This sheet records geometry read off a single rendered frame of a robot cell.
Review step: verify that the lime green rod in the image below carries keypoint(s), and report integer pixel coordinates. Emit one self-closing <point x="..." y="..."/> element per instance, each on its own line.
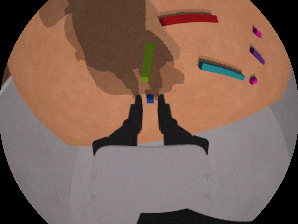
<point x="147" y="61"/>

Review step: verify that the small magenta block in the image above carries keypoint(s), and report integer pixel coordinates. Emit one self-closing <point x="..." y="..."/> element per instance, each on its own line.
<point x="256" y="32"/>
<point x="253" y="80"/>

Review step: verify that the turquoise rod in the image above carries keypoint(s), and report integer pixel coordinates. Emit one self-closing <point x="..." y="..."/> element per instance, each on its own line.
<point x="205" y="66"/>

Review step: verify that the dark red rod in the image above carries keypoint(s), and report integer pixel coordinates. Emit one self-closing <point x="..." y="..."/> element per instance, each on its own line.
<point x="187" y="18"/>

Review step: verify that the purple rod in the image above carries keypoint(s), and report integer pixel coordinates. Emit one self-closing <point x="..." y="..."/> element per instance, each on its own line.
<point x="256" y="54"/>

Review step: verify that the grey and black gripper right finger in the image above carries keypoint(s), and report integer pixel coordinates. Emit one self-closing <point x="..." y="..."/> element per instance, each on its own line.
<point x="172" y="132"/>

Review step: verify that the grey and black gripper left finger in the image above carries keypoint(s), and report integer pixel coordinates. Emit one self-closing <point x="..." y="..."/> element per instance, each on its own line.
<point x="124" y="136"/>

